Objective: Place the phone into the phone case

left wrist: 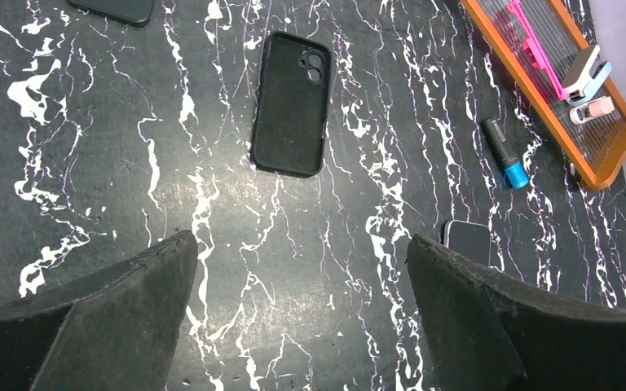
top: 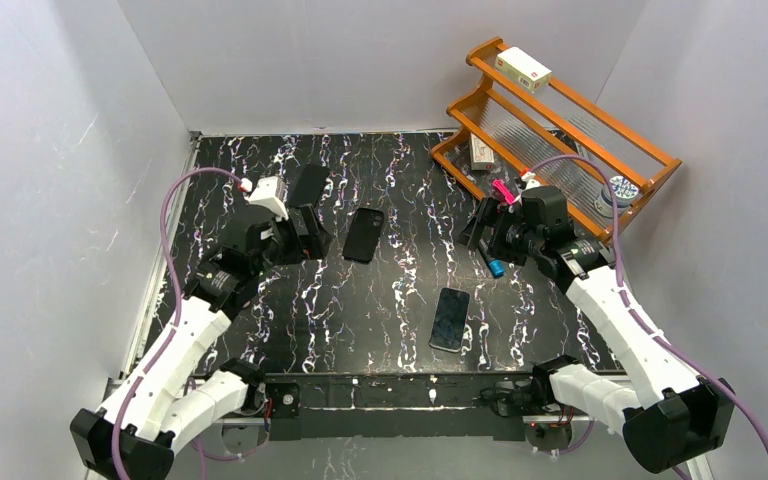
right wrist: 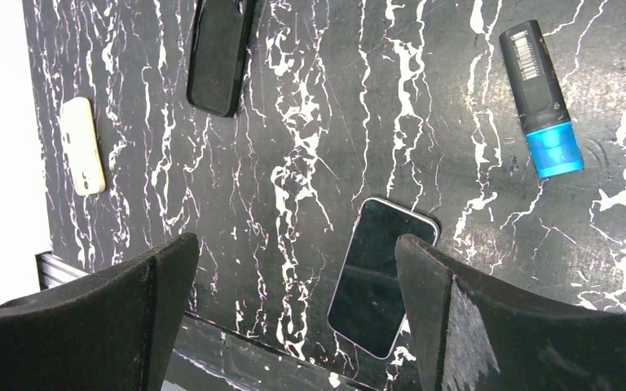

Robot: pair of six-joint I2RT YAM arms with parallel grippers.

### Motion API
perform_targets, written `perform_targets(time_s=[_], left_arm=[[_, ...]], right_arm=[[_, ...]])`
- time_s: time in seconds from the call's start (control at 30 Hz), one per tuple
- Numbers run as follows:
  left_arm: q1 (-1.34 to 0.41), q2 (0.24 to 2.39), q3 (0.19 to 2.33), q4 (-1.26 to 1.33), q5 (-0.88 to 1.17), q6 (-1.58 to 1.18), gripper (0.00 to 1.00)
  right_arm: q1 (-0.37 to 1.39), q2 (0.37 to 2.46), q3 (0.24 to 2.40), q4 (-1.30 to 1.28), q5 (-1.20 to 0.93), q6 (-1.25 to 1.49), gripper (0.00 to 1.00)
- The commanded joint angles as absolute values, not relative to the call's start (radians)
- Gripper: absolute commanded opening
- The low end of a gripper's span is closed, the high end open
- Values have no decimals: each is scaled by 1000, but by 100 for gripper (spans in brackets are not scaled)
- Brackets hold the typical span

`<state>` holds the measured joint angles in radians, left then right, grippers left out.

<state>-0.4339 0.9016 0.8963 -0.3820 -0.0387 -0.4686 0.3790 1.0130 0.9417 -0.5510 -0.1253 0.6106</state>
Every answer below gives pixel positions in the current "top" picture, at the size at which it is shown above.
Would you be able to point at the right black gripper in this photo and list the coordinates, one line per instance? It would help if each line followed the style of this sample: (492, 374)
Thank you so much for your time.
(487, 229)

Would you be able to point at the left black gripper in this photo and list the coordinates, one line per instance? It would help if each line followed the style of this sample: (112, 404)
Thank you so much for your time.
(309, 229)

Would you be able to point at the black phone case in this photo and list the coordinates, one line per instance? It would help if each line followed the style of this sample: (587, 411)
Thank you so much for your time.
(308, 186)
(363, 236)

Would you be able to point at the black smartphone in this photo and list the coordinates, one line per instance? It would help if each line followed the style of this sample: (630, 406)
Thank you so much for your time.
(449, 320)

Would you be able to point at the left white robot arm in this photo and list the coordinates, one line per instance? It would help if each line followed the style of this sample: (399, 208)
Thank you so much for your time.
(137, 432)

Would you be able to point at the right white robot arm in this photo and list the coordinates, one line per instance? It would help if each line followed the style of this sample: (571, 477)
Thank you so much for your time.
(669, 413)

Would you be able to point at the flat black phone case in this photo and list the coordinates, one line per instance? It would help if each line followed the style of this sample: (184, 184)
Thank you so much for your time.
(308, 186)

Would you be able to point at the blue capped black marker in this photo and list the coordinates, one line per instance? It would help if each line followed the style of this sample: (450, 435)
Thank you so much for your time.
(495, 267)

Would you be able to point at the pink comb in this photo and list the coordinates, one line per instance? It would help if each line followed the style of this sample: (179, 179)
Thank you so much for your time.
(502, 193)

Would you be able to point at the small white red box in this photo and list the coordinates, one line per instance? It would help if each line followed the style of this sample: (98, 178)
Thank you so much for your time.
(482, 157)

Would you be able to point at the orange wooden shelf rack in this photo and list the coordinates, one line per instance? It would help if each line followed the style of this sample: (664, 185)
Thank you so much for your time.
(564, 137)

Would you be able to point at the white box on shelf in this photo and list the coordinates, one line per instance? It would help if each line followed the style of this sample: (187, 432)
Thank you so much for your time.
(522, 69)

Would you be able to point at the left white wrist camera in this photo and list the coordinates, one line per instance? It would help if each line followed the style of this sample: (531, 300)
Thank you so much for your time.
(269, 192)

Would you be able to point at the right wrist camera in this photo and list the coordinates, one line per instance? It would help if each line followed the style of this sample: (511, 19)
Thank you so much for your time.
(527, 180)

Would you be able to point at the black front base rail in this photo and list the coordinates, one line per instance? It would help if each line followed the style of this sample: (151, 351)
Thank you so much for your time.
(424, 405)

